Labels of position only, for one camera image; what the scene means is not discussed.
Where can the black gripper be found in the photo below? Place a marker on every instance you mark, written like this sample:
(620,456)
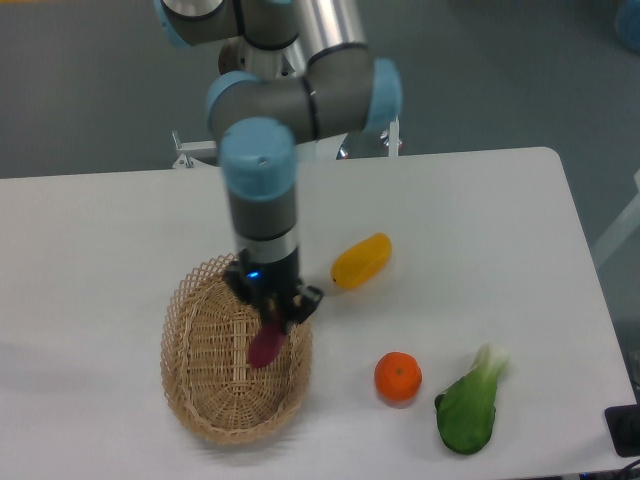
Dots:
(255,284)

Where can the purple sweet potato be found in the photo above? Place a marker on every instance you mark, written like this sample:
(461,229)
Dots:
(266,345)

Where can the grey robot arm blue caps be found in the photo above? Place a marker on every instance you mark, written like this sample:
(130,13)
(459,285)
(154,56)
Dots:
(257,121)

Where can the woven wicker basket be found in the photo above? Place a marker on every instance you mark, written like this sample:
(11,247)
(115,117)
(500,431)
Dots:
(208,382)

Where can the yellow mango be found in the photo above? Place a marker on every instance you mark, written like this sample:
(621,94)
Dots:
(361,262)

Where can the orange tangerine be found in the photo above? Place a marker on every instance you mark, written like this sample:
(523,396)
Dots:
(397,377)

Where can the green bok choy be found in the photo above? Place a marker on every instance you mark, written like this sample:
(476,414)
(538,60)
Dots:
(465,411)

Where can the black device at table edge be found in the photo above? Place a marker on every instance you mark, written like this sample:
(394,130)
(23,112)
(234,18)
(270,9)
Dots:
(623,425)

